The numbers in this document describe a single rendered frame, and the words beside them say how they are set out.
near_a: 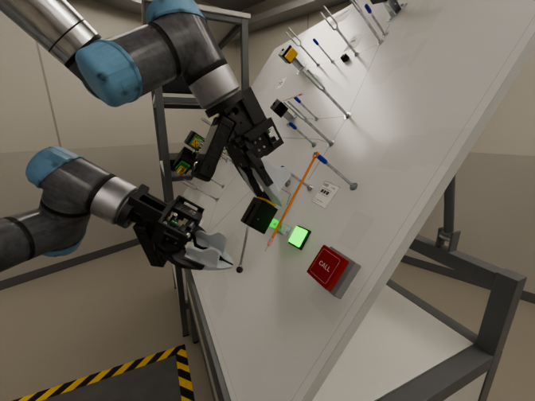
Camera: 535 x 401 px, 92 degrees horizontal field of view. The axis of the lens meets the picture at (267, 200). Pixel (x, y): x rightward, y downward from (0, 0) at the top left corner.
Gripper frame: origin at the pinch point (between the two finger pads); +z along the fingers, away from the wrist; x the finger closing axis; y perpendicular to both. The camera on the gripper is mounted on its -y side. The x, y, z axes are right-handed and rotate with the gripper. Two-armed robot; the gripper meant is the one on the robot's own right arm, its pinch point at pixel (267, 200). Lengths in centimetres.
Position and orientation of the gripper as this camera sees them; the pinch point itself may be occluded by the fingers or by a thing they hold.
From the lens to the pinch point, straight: 51.1
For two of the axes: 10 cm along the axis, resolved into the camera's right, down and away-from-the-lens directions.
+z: 4.6, 7.9, 4.0
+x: -4.7, -1.6, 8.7
